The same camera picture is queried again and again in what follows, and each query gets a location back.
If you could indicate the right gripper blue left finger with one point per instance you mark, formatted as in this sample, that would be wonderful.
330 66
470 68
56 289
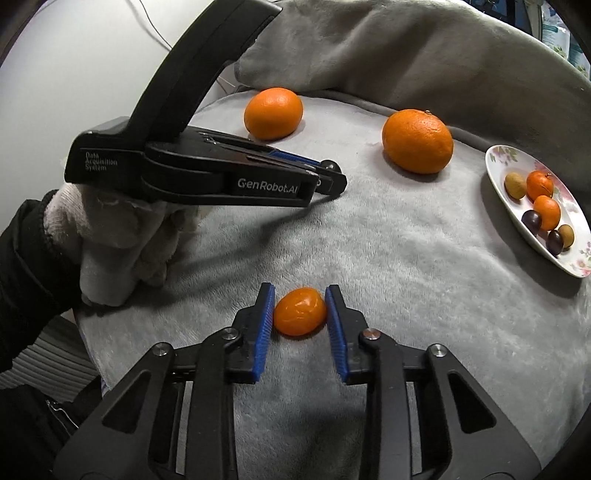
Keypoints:
171 415

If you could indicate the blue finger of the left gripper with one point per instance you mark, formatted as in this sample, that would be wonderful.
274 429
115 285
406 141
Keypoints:
330 183
324 164

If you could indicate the bumpy large orange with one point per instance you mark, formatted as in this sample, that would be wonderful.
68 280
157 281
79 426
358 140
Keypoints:
417 141

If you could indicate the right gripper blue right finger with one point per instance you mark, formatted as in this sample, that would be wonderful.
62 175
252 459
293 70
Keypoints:
427 417

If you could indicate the orange kumquat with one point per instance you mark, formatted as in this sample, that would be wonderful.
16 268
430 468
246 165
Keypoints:
300 312

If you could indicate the dark plum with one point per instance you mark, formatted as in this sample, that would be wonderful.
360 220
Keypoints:
532 221
555 243

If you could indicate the white floral plate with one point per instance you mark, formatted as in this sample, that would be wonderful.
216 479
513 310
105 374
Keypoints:
503 159

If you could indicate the white gloved left hand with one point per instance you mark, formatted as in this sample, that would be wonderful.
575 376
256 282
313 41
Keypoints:
115 242

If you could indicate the smooth large orange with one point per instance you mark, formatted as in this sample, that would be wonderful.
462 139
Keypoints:
273 114

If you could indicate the brown longan fruit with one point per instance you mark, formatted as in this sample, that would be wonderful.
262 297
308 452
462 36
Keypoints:
515 185
567 234

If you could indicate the black jacket left forearm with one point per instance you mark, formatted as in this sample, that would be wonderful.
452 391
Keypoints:
38 281

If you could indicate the grey fleece blanket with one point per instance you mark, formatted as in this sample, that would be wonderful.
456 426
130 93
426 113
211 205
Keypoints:
426 258

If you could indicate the small mandarin with stem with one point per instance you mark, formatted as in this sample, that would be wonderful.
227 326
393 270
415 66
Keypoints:
539 183

